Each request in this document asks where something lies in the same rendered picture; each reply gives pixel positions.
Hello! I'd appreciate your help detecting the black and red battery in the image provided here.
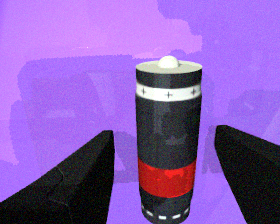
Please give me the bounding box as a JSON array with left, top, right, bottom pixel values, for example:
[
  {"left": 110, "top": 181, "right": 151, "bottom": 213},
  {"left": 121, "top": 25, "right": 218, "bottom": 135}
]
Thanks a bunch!
[{"left": 135, "top": 56, "right": 203, "bottom": 224}]

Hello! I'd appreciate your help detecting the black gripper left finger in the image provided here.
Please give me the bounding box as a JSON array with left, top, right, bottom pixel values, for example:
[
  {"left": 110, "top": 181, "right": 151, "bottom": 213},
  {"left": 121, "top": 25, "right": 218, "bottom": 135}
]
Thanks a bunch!
[{"left": 0, "top": 129, "right": 116, "bottom": 224}]

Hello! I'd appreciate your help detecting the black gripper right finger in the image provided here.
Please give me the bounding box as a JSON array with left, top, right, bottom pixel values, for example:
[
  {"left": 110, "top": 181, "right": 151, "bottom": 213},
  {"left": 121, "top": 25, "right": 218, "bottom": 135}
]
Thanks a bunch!
[{"left": 213, "top": 125, "right": 280, "bottom": 224}]

